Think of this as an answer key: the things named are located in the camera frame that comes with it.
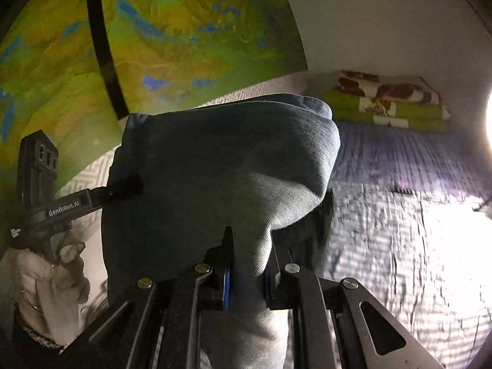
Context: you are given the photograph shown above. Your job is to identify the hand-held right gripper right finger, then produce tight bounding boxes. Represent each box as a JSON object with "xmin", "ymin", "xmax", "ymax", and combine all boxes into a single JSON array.
[{"xmin": 262, "ymin": 238, "xmax": 445, "ymax": 369}]

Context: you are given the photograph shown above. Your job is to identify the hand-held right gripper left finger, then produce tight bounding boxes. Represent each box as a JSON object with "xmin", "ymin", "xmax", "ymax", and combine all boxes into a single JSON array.
[{"xmin": 61, "ymin": 227, "xmax": 235, "ymax": 369}]

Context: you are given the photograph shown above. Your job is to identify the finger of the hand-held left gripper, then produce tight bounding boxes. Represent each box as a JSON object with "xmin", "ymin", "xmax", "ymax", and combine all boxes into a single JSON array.
[{"xmin": 90, "ymin": 171, "xmax": 145, "ymax": 210}]

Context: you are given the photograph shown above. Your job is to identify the blue denim pants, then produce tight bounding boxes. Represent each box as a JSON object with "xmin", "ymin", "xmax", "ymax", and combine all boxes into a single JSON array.
[{"xmin": 101, "ymin": 93, "xmax": 342, "ymax": 369}]

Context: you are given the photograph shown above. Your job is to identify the person's left forearm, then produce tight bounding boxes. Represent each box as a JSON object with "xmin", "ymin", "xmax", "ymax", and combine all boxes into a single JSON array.
[{"xmin": 11, "ymin": 307, "xmax": 67, "ymax": 369}]

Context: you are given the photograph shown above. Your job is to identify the person's left hand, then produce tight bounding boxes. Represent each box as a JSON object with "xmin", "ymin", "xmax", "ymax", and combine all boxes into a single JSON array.
[{"xmin": 8, "ymin": 230, "xmax": 92, "ymax": 347}]

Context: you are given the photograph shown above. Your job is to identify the striped quilted blanket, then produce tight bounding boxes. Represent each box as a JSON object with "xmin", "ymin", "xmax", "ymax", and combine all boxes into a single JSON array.
[{"xmin": 284, "ymin": 119, "xmax": 492, "ymax": 369}]

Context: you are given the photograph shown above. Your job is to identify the folded green brown printed blanket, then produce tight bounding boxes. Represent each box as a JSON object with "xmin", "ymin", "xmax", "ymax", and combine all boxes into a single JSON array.
[{"xmin": 302, "ymin": 70, "xmax": 452, "ymax": 133}]

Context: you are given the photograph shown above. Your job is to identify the black hanging strap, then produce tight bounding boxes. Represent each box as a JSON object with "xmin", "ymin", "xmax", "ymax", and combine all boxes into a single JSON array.
[{"xmin": 85, "ymin": 0, "xmax": 129, "ymax": 121}]

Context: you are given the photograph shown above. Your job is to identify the green wall map poster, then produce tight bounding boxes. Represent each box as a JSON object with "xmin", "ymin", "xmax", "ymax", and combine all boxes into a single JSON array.
[{"xmin": 0, "ymin": 0, "xmax": 309, "ymax": 216}]

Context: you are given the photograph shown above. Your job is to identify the ring light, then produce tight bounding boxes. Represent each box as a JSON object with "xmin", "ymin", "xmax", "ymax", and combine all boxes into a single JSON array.
[{"xmin": 482, "ymin": 88, "xmax": 492, "ymax": 150}]

